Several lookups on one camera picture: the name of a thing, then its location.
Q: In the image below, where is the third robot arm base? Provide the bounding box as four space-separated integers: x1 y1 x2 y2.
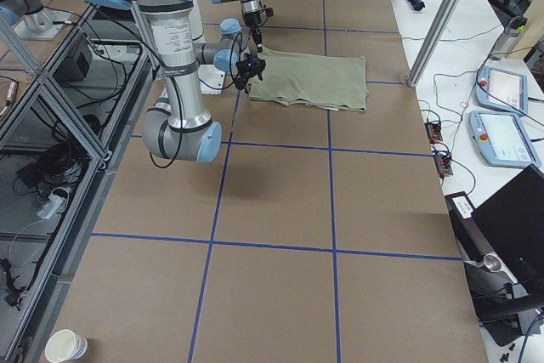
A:
1 0 63 41

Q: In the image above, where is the black power adapter box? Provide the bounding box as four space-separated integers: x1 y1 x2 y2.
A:
54 37 92 82

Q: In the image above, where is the far blue teach pendant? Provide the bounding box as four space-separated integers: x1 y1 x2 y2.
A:
475 65 528 116

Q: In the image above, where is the small electronics breakout board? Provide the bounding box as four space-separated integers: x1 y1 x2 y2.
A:
425 121 453 179

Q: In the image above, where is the near blue teach pendant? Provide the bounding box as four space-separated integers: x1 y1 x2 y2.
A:
468 111 541 168

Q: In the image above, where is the black laptop computer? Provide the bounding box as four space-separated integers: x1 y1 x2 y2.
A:
472 165 543 292

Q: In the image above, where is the grey aluminium frame post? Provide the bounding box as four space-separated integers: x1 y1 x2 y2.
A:
406 0 460 88

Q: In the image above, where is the olive green long-sleeve shirt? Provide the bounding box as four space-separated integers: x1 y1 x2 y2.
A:
248 48 368 112

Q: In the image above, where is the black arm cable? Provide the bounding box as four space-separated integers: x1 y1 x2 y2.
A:
148 31 252 168

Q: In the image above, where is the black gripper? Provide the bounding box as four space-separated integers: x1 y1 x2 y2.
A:
235 56 266 94
244 10 263 53

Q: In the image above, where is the blue teach pendant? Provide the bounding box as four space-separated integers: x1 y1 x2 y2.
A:
468 111 541 168
475 65 528 116

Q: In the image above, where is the white paper cup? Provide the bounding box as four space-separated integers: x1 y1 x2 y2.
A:
44 329 88 363

